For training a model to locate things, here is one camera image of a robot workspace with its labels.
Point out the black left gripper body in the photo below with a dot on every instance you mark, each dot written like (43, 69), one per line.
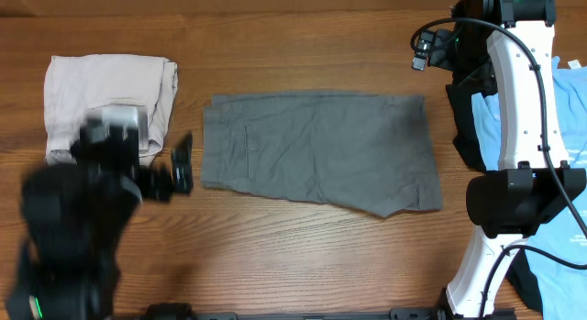
(154, 184)

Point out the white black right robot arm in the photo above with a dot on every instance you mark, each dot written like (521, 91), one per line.
(509, 42)

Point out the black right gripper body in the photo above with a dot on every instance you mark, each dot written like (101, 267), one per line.
(466, 54)

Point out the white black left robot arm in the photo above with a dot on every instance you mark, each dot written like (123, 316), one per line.
(76, 214)

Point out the beige shorts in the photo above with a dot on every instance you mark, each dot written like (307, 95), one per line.
(76, 86)

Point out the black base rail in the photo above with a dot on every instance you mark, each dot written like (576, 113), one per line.
(184, 311)

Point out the grey shorts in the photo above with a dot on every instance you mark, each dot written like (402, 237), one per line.
(371, 152)

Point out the black garment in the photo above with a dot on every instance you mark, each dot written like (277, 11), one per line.
(478, 142)

